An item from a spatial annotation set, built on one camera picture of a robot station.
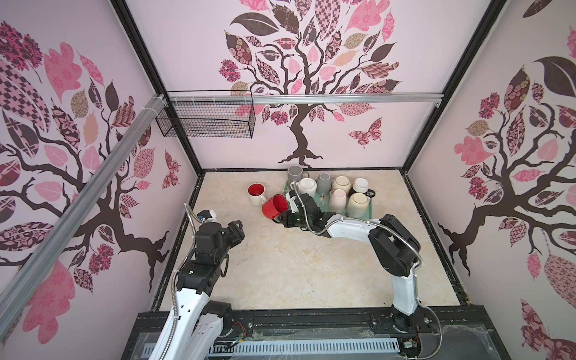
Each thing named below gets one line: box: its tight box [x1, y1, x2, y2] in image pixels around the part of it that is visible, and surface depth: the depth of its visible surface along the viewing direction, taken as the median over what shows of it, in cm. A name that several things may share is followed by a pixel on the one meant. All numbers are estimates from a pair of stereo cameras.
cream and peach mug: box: [331, 175, 352, 193], surface depth 105 cm
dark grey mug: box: [287, 165, 310, 184], surface depth 107 cm
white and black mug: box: [348, 177, 377, 198], surface depth 105 cm
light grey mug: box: [316, 171, 333, 196], surface depth 106 cm
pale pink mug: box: [329, 189, 348, 214], surface depth 100 cm
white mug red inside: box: [247, 182, 267, 207], surface depth 104 cm
